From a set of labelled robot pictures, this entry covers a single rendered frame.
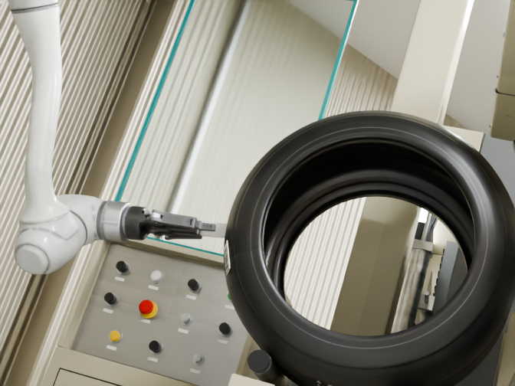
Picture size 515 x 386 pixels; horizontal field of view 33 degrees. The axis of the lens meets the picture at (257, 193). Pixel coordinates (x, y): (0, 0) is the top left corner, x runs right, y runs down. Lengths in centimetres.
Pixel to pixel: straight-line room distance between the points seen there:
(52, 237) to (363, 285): 75
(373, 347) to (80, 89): 337
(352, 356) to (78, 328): 116
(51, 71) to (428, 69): 99
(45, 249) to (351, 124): 67
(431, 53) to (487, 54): 336
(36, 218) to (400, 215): 88
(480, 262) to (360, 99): 429
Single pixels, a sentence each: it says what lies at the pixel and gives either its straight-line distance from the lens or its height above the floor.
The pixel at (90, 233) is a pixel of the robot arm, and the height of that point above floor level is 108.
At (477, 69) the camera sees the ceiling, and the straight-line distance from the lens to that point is 587.
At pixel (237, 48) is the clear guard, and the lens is 282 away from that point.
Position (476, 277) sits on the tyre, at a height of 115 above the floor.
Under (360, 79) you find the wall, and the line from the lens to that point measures 594.
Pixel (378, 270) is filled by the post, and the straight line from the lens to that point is 209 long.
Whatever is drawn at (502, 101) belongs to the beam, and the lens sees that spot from 204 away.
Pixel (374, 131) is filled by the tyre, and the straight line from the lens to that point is 178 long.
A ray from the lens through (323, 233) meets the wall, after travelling 553.
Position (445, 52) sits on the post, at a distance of 235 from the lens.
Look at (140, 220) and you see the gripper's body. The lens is 190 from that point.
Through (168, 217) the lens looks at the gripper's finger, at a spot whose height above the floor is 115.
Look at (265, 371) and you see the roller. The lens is 169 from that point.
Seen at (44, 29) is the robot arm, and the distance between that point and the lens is 186.
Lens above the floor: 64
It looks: 19 degrees up
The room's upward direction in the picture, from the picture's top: 18 degrees clockwise
